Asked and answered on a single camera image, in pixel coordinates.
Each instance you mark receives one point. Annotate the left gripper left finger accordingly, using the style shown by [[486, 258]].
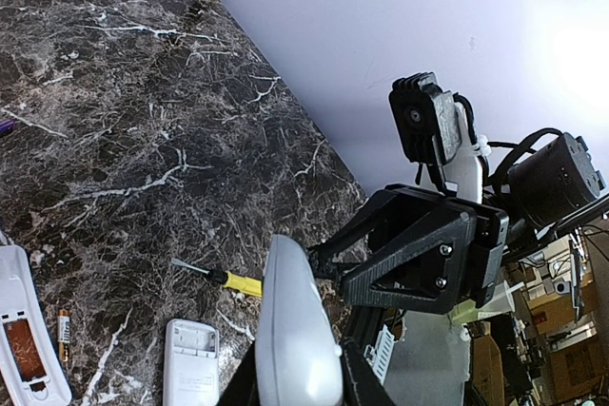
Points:
[[242, 390]]

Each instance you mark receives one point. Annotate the white remote control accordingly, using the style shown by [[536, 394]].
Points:
[[191, 364], [297, 358]]

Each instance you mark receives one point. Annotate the white remote with display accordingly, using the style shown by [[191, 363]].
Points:
[[30, 367]]

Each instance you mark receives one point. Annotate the black gold AAA battery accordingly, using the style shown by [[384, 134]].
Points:
[[63, 335]]

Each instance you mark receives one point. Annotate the white slotted cable duct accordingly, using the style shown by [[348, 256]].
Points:
[[380, 353]]

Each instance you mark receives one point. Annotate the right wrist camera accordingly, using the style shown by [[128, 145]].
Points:
[[438, 133]]

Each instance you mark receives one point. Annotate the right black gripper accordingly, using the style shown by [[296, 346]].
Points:
[[426, 256]]

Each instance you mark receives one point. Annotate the purple AAA battery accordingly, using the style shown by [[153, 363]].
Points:
[[6, 127]]

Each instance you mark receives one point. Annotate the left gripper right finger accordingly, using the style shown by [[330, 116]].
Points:
[[361, 386]]

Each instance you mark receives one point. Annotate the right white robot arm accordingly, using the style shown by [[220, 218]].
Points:
[[547, 193]]

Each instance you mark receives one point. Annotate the black front table rail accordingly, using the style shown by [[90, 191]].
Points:
[[364, 323]]

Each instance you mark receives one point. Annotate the yellow handled screwdriver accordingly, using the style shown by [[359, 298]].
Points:
[[245, 285]]

